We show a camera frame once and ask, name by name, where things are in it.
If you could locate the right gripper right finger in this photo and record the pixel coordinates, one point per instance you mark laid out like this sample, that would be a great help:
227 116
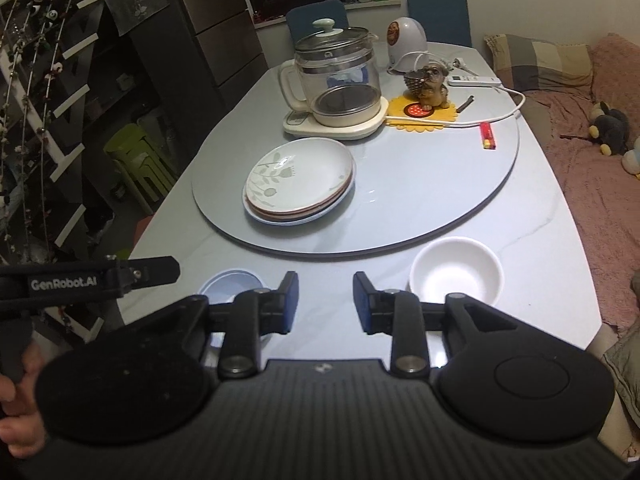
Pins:
399 314

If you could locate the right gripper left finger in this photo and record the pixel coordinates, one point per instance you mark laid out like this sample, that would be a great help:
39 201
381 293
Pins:
247 318

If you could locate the pale blue bowl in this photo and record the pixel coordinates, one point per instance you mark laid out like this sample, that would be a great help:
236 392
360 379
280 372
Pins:
224 286

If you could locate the white bowl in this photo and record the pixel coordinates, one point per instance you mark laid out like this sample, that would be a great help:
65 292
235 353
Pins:
456 264

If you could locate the white plate brown rim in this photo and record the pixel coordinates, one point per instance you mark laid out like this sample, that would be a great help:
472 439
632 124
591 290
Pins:
314 208

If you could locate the green leaf pattern plate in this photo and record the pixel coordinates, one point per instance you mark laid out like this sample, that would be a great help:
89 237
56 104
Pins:
298 175

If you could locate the person left hand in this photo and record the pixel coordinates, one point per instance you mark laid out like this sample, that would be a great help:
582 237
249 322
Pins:
22 429

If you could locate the orange box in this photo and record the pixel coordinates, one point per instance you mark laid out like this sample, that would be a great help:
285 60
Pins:
140 228

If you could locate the red flower pattern plate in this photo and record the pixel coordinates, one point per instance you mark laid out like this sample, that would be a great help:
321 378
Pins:
299 220

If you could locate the green stacked stools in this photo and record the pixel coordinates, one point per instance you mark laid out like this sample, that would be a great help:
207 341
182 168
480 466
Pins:
148 172

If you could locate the round lazy susan turntable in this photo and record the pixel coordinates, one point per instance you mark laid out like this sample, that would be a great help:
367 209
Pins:
408 184

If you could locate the cream kettle base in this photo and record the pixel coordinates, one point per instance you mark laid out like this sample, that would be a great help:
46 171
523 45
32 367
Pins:
304 125

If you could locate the red lighter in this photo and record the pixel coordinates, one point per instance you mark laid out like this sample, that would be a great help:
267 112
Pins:
488 139

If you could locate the yellow sunflower coaster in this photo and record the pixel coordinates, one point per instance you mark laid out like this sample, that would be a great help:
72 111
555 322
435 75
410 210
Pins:
405 113

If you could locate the brown dog figurine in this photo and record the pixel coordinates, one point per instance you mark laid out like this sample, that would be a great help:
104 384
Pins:
428 86

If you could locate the olive green jacket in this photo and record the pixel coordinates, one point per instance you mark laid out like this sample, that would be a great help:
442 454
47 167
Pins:
616 345

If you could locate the white remote control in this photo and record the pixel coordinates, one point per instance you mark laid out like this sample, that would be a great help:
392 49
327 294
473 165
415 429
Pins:
470 81

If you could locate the glass electric kettle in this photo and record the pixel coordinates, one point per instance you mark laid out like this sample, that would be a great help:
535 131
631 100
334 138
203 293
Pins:
333 76

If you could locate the pink sofa cover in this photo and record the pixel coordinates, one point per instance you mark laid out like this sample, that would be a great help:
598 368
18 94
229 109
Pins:
603 198

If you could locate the dark refrigerator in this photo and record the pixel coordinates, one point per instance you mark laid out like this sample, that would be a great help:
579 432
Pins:
201 55

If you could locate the white round appliance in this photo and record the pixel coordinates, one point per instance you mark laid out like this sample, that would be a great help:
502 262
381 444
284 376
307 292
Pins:
407 46

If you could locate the white lattice shelf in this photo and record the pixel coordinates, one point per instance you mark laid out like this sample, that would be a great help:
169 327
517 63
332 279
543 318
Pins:
46 51

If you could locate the plaid pillow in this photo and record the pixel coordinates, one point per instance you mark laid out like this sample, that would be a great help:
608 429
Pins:
527 64

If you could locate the blue white plush toy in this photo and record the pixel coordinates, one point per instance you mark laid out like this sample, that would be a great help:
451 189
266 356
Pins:
631 160

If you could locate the black plush toy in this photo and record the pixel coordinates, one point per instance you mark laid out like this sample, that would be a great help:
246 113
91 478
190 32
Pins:
610 128

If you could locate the blue chair left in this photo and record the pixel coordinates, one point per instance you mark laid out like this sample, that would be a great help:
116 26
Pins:
301 20

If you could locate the blue chair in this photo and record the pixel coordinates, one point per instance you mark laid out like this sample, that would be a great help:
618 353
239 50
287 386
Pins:
301 20
445 21

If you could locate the blue chair right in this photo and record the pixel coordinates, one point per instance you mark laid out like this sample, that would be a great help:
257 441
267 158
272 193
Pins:
445 21

